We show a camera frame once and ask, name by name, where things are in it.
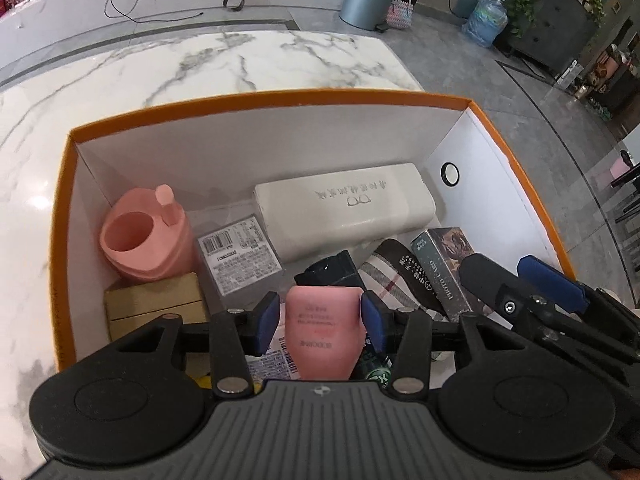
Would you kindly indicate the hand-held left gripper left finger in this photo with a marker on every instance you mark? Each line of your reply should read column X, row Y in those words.
column 267, row 322

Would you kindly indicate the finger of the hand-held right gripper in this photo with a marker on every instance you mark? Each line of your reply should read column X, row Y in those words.
column 550, row 277
column 482, row 275

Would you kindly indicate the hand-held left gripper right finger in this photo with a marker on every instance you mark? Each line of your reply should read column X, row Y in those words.
column 372, row 321

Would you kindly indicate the white barcode tube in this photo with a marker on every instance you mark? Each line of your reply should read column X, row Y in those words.
column 277, row 365

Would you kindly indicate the illustrated card box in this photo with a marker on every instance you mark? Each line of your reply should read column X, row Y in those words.
column 440, row 265

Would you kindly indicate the pink pump bottle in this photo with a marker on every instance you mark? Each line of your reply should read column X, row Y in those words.
column 320, row 330

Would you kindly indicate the black plaid pouch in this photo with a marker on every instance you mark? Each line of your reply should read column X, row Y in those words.
column 395, row 270

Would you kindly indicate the clear labelled box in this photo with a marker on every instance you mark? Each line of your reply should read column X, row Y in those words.
column 240, row 260

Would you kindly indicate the dark shampoo bottle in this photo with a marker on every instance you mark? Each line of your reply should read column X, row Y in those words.
column 325, row 270

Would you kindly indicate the white glasses case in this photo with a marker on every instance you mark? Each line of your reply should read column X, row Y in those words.
column 340, row 215

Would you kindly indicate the gold box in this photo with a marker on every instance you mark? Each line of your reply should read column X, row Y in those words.
column 155, row 300

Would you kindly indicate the pink silicone cup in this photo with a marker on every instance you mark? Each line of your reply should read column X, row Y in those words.
column 150, row 255

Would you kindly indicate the orange cardboard box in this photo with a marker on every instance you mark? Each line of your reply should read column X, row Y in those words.
column 150, row 170

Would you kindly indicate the dark cabinet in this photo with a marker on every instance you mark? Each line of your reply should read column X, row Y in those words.
column 560, row 25

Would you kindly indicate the blue water jug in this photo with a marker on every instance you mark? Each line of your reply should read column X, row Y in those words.
column 485, row 20

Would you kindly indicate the woven handbag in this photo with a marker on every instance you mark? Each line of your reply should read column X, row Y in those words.
column 400, row 12

